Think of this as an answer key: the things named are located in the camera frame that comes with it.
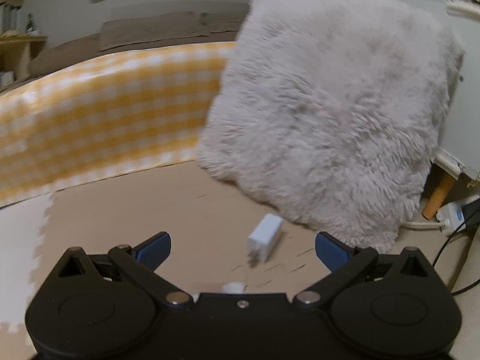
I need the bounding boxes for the white usb charger plug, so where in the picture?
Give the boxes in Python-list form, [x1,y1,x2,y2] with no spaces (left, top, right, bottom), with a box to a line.
[247,214,283,267]

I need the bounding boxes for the white power strip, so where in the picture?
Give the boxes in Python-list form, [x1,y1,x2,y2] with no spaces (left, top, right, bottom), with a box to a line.
[435,200,473,236]

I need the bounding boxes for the yellow gingham mattress edge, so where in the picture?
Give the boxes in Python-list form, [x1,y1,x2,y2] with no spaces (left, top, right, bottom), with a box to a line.
[1,41,234,206]

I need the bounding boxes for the black cable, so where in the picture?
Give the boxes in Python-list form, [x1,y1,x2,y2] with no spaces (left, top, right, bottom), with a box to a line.
[429,197,480,295]

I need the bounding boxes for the white knob object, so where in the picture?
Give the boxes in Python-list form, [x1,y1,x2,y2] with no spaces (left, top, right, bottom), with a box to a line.
[221,282,246,294]

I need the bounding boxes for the wooden shelf unit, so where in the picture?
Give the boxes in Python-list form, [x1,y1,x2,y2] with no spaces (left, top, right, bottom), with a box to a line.
[1,34,47,89]

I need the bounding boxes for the wooden furniture leg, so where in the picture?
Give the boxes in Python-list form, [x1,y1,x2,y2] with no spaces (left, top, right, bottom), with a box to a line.
[422,172,456,220]

